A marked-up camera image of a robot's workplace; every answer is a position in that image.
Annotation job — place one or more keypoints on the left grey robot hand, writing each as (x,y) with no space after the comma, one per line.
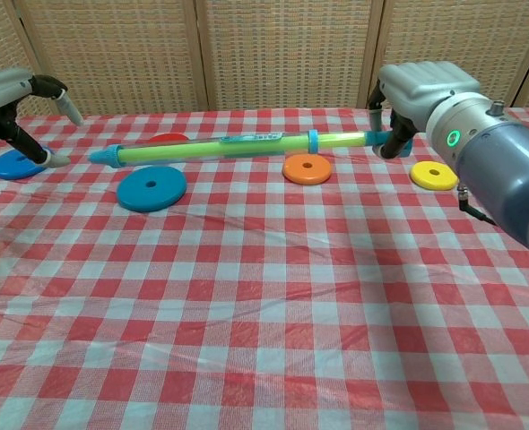
(0,87)

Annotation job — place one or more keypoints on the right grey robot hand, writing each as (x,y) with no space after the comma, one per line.
(426,85)

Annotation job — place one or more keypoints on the right blue robot arm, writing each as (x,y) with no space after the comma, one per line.
(506,157)

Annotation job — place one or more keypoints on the blue plastic disc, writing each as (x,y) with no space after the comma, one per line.
(6,169)

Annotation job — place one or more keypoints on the yellow plastic disc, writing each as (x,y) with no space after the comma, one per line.
(421,179)

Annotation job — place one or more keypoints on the orange plastic disc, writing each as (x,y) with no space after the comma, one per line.
(320,172)

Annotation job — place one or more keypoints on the large teal plastic disc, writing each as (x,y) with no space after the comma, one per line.
(134,192)

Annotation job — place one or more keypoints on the red plastic disc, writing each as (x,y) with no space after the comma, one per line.
(168,137)

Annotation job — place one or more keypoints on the red white checkered tablecloth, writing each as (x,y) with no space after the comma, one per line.
(264,336)

